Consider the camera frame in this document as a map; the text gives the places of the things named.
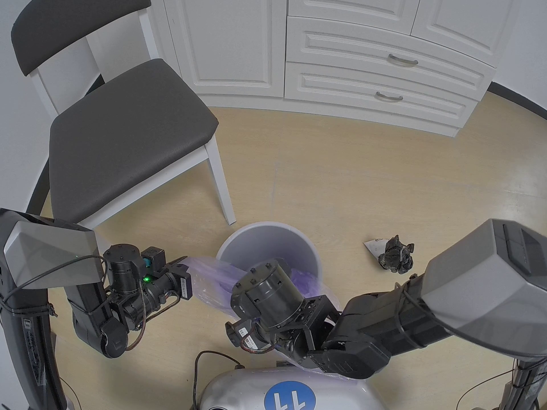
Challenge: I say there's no black cable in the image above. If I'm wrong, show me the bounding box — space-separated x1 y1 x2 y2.
455 368 518 410
193 350 245 410
59 376 80 410

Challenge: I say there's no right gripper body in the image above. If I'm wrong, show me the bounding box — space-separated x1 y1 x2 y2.
225 318 276 354

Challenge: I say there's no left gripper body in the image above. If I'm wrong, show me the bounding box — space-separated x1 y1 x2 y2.
140 264 194 317

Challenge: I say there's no white chair grey seat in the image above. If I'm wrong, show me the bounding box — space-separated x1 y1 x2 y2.
11 0 237 240

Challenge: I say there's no white wardrobe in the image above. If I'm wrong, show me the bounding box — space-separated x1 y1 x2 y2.
147 0 524 139

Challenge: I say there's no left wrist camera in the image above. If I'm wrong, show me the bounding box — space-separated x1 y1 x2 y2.
140 247 167 274

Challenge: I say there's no white trash bin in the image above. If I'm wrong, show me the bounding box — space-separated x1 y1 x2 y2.
216 222 322 315

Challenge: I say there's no black plastic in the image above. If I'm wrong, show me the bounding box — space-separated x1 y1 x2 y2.
378 234 415 275

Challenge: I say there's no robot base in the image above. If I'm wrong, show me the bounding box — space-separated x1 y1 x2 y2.
201 359 385 410

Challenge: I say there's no purple plastic bag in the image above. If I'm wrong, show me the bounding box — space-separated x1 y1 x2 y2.
181 255 342 372

